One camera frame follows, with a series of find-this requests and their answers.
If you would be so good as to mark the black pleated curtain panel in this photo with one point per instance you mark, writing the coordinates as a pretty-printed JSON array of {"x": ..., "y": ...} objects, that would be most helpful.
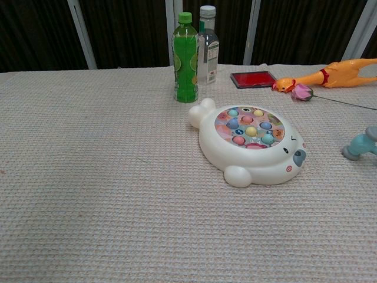
[
  {"x": 303, "y": 29},
  {"x": 371, "y": 48},
  {"x": 35, "y": 32},
  {"x": 126, "y": 32},
  {"x": 232, "y": 29}
]

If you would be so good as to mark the pink artificial rose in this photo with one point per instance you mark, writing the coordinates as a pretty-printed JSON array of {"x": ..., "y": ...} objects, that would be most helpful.
[{"x": 302, "y": 92}]

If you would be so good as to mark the beige woven tablecloth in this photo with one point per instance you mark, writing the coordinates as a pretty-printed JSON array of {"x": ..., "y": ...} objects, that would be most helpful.
[{"x": 88, "y": 177}]

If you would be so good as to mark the red ink pad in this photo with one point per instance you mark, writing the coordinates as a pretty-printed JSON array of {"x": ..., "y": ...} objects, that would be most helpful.
[{"x": 251, "y": 79}]

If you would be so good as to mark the teal toy hammer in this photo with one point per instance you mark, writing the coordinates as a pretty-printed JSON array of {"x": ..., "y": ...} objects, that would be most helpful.
[{"x": 363, "y": 144}]

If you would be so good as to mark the white seal whack-a-mole toy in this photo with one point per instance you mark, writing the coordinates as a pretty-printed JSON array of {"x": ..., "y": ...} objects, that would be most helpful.
[{"x": 250, "y": 165}]

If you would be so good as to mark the green plastic drink bottle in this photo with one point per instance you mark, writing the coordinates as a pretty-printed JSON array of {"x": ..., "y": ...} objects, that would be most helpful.
[{"x": 185, "y": 59}]

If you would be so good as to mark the white frame post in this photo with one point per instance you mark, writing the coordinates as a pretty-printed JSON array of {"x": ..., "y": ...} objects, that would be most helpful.
[
  {"x": 357, "y": 38},
  {"x": 251, "y": 35},
  {"x": 169, "y": 29},
  {"x": 84, "y": 44}
]

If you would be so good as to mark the orange rubber chicken toy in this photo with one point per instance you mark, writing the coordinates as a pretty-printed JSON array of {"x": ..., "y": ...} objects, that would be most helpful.
[{"x": 338, "y": 75}]

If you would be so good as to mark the clear plastic water bottle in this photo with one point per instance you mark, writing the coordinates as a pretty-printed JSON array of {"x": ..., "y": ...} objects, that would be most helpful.
[{"x": 209, "y": 67}]

